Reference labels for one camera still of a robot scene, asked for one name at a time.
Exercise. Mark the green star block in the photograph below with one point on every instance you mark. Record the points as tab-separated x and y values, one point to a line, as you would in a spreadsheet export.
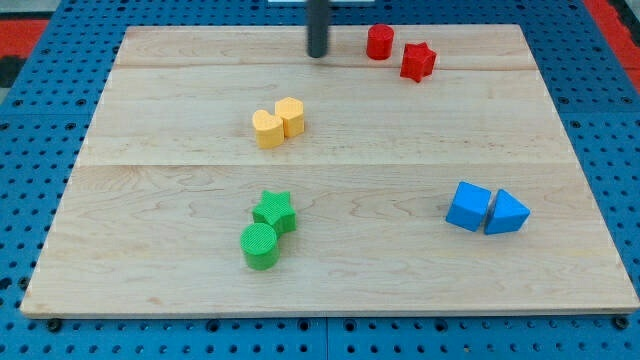
275	210

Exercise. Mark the red star block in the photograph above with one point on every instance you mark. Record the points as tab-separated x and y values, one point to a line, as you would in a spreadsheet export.
418	61

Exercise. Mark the yellow heart block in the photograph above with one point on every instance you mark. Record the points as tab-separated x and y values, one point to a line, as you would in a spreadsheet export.
268	129

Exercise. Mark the yellow hexagon block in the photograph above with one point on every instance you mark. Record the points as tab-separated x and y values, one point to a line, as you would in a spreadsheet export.
291	111

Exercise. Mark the green cylinder block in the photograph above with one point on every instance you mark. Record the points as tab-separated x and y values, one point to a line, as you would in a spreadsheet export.
259	244

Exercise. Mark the light wooden board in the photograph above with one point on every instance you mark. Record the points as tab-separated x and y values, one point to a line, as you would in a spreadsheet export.
169	172

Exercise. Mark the blue cube block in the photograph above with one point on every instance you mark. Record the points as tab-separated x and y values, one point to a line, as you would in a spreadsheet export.
469	206

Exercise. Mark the red cylinder block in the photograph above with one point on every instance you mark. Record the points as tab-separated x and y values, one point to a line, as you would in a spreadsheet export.
379	41

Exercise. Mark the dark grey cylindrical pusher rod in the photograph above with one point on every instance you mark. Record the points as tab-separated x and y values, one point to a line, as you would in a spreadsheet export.
318	19

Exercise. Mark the blue triangle block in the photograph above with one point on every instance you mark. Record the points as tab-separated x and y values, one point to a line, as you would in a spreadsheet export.
506	214

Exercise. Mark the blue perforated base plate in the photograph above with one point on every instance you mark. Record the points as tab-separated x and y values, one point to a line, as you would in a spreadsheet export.
48	110

